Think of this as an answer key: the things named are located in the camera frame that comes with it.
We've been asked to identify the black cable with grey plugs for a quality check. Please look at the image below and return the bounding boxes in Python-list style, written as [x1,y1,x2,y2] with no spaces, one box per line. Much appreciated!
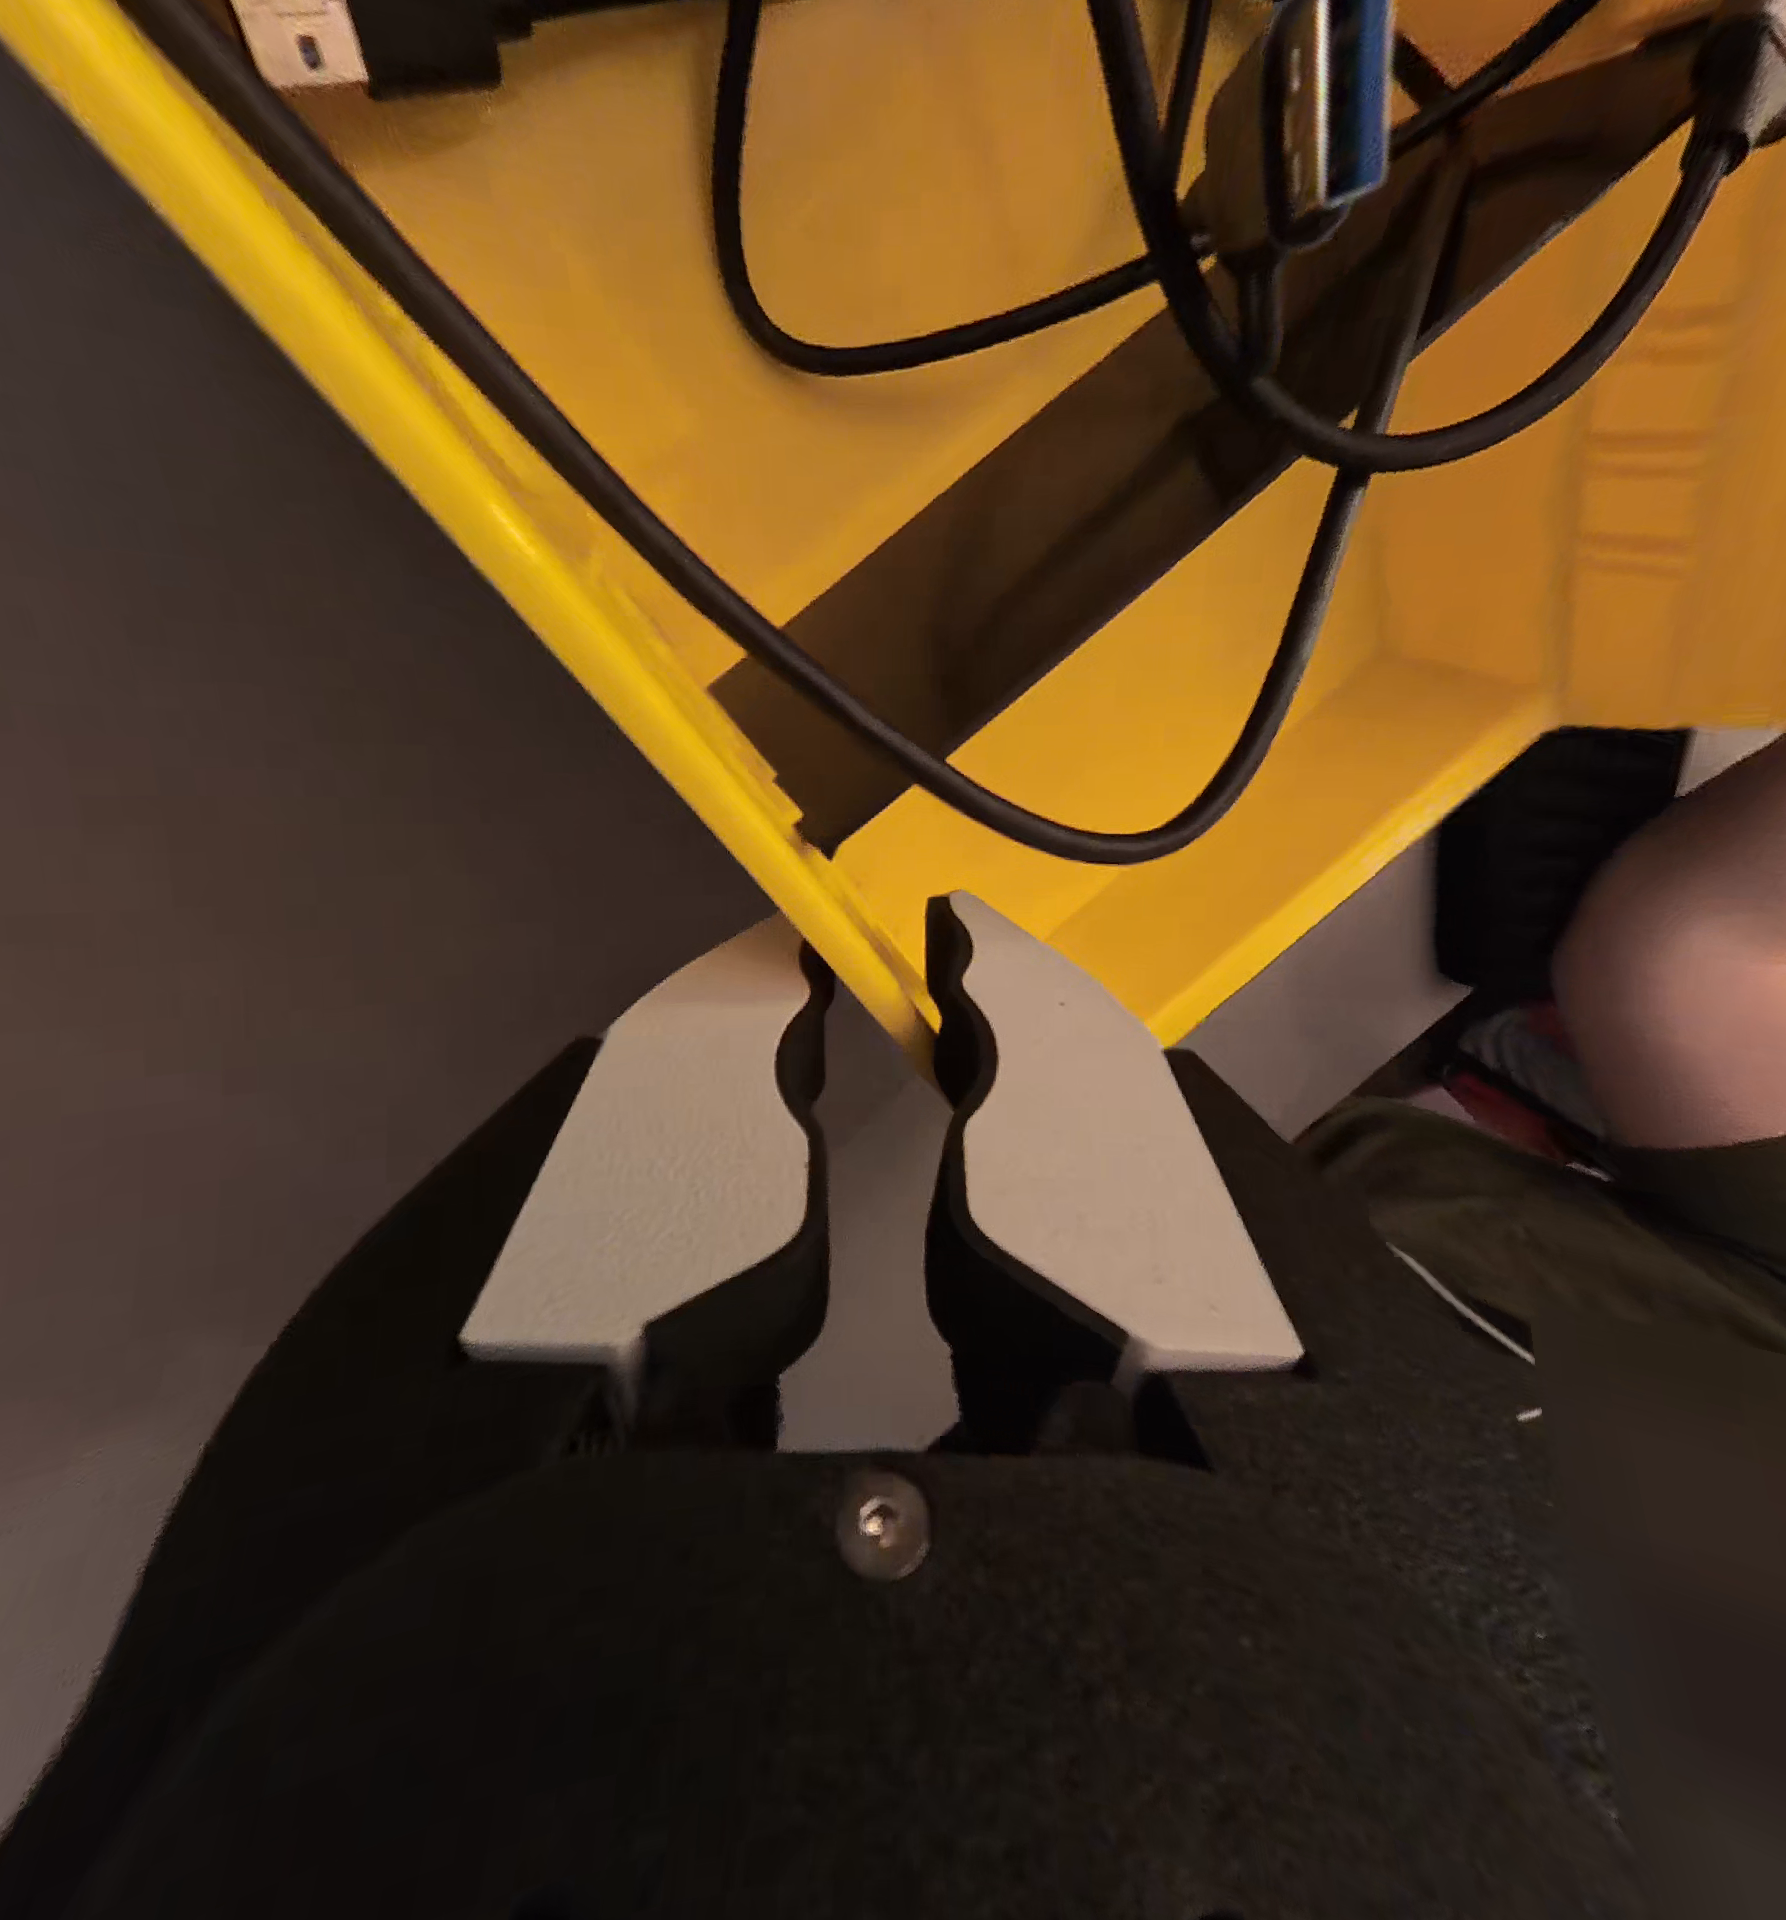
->
[120,0,1786,867]

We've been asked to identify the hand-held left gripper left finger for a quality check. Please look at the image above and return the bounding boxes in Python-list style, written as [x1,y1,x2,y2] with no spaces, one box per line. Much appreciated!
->
[457,914,836,1407]

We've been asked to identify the olive green shorts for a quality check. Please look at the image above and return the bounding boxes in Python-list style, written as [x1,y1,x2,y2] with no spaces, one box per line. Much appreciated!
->
[1291,1093,1786,1920]

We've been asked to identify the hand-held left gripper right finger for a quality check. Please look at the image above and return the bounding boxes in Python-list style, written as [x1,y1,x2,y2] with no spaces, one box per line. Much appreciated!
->
[923,889,1306,1396]

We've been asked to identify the yellow plastic bin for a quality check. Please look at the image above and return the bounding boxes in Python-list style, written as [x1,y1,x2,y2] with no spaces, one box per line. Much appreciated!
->
[0,0,1786,1088]

